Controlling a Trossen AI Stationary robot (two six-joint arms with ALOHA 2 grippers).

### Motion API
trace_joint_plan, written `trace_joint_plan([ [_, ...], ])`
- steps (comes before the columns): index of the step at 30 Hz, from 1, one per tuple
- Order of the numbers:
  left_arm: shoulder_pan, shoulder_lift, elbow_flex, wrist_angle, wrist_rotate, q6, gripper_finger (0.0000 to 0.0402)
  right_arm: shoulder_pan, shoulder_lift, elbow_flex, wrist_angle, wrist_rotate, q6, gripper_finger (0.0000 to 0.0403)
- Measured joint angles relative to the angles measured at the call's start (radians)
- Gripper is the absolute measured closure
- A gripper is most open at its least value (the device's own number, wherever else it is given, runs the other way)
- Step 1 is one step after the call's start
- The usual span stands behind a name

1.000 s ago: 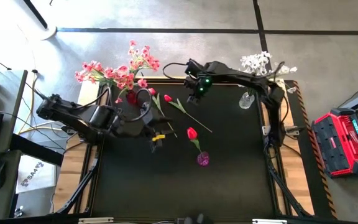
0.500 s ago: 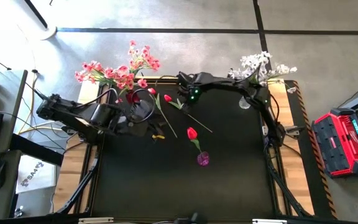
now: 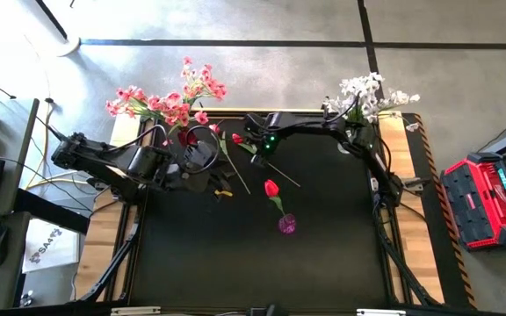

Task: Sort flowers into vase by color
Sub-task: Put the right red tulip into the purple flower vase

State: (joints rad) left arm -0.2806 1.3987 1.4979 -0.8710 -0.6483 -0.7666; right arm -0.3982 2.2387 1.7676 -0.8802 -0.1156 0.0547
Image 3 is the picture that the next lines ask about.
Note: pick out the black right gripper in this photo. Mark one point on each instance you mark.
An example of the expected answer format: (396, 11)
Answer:
(275, 127)

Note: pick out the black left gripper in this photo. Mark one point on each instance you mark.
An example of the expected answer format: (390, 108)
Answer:
(191, 177)

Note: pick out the purple glass vase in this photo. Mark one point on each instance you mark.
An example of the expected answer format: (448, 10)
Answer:
(287, 224)

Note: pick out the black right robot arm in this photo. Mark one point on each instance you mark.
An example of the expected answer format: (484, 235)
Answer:
(367, 153)

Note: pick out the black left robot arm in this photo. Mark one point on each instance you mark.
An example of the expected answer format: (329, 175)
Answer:
(103, 158)

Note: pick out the red glass vase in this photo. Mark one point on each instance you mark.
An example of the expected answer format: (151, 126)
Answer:
(187, 138)

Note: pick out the clear cut-glass vase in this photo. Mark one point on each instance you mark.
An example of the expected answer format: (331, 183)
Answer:
(344, 148)

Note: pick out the yellow label sticker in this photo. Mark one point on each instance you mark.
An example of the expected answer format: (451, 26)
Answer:
(224, 193)

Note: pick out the wooden table board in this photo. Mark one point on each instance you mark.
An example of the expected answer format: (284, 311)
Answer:
(99, 246)

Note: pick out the black desk leg bar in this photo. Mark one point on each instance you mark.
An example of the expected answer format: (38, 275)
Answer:
(51, 210)

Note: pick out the white printed paper sheet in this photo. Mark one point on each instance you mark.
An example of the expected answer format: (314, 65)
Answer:
(51, 246)

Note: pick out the black pole white base stand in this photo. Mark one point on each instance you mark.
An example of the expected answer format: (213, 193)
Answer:
(69, 47)

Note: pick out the grey desk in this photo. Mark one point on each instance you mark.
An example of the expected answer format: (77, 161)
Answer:
(16, 131)

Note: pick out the silver caster wheel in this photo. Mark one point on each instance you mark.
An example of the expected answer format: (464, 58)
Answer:
(26, 299)

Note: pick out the red black tool case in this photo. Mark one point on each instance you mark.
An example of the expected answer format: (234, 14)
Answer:
(481, 206)

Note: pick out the white bracket plate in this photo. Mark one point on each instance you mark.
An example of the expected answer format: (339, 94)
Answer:
(380, 312)
(135, 311)

